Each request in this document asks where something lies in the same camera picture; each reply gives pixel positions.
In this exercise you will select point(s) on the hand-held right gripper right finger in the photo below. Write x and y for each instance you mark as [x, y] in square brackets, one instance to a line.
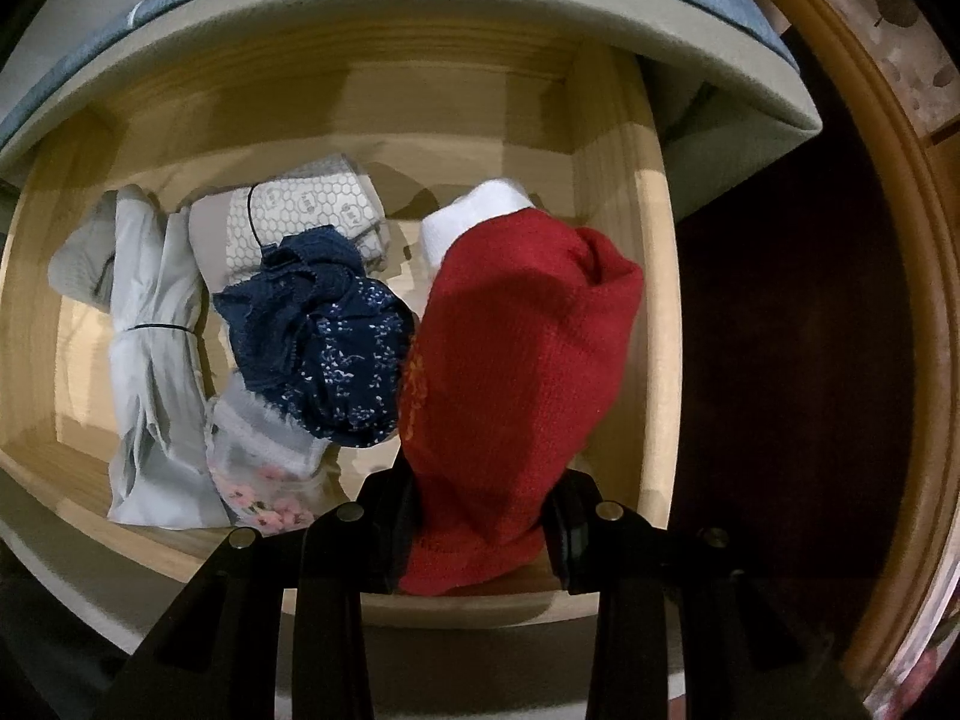
[577, 540]

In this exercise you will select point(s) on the honeycomb print white underwear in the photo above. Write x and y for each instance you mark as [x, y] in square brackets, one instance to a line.
[300, 202]

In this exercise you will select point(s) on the navy floral lace underwear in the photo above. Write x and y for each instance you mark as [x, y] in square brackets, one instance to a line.
[330, 345]

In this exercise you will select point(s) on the pink floral white underwear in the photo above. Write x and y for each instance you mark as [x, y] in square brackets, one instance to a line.
[255, 465]

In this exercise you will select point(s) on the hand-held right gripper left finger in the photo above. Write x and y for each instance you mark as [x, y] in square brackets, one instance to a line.
[382, 532]

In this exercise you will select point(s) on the wooden bed frame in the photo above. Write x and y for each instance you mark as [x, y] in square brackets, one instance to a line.
[922, 315]

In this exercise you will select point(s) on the red knit garment white cuff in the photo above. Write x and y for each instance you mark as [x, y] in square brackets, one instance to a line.
[517, 360]

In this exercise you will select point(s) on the light grey garment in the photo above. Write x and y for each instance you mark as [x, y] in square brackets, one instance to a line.
[150, 360]

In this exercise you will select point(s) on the grey-fronted wooden drawer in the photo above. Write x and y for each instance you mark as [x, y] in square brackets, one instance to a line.
[450, 112]

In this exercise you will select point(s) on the leaf-print beige curtain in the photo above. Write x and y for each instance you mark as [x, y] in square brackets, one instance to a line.
[885, 22]

